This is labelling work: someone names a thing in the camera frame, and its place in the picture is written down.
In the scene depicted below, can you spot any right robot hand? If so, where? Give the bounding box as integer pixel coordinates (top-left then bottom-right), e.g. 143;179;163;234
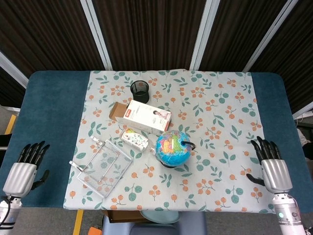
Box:
246;136;293;194

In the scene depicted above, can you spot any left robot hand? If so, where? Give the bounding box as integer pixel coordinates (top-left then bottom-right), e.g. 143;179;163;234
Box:
2;141;50;198

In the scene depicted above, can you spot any small blue globe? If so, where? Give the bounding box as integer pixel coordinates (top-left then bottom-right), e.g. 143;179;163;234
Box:
156;130;196;168

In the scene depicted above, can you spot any blue table cover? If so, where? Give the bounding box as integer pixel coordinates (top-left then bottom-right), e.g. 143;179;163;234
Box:
0;70;313;213

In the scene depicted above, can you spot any brown cardboard box under table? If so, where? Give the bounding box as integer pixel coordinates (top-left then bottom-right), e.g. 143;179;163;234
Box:
102;210;150;223

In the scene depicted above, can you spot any floral print tablecloth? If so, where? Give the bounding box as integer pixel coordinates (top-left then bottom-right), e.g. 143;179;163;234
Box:
63;69;275;214

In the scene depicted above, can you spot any small patterned carton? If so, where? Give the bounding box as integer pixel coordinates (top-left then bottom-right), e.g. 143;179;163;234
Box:
121;128;157;155

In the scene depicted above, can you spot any light blue round stool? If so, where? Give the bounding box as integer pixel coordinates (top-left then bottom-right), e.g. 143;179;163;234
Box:
140;210;180;224

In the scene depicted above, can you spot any grey blue chair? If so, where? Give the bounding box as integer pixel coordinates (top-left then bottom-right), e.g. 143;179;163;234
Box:
101;211;207;235

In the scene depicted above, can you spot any white product box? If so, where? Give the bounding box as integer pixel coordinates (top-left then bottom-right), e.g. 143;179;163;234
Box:
115;99;172;135

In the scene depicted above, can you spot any black mesh pen cup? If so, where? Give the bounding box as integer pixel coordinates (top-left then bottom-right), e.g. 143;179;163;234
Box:
130;79;150;104

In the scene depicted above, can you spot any silver wire mesh basket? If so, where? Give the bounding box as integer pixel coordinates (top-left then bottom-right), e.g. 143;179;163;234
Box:
69;136;134;198

